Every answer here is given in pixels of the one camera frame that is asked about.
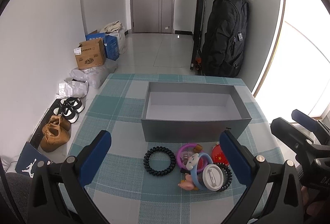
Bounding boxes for teal plaid tablecloth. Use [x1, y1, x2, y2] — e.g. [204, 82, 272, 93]
[58, 73, 287, 224]

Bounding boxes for white tote bag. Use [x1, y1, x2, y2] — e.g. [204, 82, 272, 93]
[102, 21, 127, 55]

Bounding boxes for grey cardboard box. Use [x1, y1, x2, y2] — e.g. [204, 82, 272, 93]
[141, 82, 252, 143]

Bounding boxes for blue cardboard box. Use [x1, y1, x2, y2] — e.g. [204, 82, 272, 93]
[86, 32, 119, 61]

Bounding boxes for pink pig toy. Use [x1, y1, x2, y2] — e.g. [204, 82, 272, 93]
[178, 174, 198, 191]

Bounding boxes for brown cardboard box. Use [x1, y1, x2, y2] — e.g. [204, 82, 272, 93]
[73, 38, 106, 70]

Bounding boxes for blue ring with white plush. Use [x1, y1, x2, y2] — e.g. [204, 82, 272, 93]
[186, 152, 214, 191]

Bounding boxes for black spiral hair tie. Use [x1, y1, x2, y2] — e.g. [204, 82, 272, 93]
[143, 146, 177, 177]
[215, 163, 233, 192]

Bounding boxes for white plastic parcel bag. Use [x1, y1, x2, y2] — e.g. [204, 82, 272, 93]
[56, 80, 88, 99]

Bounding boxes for grey plastic parcel bag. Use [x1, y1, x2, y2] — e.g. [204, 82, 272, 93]
[69, 59, 118, 89]

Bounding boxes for black backpack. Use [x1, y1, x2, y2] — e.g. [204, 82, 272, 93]
[201, 0, 249, 78]

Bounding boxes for black metal rack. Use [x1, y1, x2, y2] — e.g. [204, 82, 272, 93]
[190, 0, 206, 75]

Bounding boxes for red China flag badge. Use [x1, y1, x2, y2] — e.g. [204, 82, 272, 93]
[211, 144, 229, 165]

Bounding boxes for white round lid clip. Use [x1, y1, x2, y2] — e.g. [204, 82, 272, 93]
[203, 164, 224, 191]

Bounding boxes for navy Jordan shoe box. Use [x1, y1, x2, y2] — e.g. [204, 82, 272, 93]
[15, 142, 52, 178]

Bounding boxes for black white sneakers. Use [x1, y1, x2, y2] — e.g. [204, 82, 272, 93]
[53, 97, 84, 123]

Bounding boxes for tan suede shoes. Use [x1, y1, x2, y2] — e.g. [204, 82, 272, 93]
[40, 115, 71, 152]

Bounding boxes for person's right hand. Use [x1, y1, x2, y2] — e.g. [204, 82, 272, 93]
[301, 186, 325, 217]

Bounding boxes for purple ring bracelet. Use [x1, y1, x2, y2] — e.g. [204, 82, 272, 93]
[176, 142, 204, 170]

